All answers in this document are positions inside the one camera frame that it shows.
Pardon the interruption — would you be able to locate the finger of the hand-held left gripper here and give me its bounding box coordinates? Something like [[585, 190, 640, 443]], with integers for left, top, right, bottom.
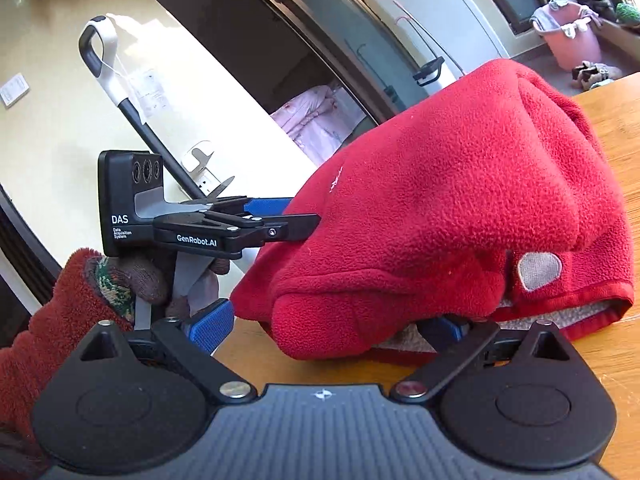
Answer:
[[180, 195, 294, 218], [204, 211, 321, 244]]

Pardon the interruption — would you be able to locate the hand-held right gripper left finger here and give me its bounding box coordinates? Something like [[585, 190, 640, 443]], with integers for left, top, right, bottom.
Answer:
[[75, 299, 257, 404]]

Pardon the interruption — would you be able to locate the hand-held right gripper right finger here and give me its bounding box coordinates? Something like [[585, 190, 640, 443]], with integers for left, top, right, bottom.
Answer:
[[390, 316, 576, 403]]

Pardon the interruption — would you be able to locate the red fleece hooded jacket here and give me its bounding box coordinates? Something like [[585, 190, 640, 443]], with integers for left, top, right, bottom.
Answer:
[[230, 57, 636, 361]]

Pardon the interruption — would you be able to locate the person's left forearm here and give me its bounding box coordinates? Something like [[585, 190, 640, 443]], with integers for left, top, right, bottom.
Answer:
[[0, 247, 136, 456]]

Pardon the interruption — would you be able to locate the person's left hand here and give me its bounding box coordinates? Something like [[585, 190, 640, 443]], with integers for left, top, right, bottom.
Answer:
[[86, 254, 232, 333]]

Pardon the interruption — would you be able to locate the pink bedding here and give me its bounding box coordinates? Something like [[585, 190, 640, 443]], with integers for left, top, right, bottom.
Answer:
[[270, 85, 368, 166]]

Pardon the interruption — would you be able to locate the white paper tag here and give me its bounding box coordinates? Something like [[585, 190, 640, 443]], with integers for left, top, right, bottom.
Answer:
[[127, 67, 172, 125]]

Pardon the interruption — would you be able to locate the white trash bin black lid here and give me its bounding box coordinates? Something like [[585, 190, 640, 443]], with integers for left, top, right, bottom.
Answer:
[[412, 57, 447, 94]]

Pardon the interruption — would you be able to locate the pink laundry basin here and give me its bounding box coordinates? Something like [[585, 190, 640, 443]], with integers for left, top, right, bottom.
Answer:
[[530, 1, 603, 72]]

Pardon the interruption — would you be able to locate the pale laundry pile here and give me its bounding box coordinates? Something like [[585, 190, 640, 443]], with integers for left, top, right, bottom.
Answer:
[[530, 1, 601, 37]]

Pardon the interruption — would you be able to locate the white wall mount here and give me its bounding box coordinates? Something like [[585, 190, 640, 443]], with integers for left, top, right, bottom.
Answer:
[[181, 140, 237, 202]]

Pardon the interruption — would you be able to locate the white wall socket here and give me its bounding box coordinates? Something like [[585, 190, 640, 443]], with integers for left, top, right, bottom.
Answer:
[[0, 74, 28, 109]]

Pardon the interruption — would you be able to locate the dark sliding door frame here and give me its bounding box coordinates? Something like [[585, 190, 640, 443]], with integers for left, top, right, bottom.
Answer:
[[112, 0, 451, 126]]

